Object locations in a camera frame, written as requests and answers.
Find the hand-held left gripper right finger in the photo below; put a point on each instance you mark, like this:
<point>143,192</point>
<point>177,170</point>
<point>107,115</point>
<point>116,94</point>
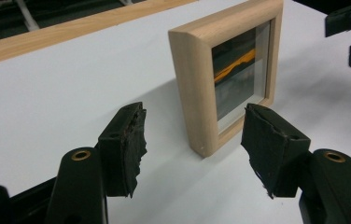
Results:
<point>274,155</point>

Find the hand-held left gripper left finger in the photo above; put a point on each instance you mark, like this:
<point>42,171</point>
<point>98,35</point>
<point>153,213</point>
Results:
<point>122,155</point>

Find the wooden photo frame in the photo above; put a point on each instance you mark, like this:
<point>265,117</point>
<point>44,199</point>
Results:
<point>195,93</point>

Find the white table cover sheet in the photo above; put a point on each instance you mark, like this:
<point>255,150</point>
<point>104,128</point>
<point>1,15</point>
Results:
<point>71,93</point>

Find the white metal stand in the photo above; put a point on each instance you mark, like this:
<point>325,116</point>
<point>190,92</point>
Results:
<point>27,15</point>

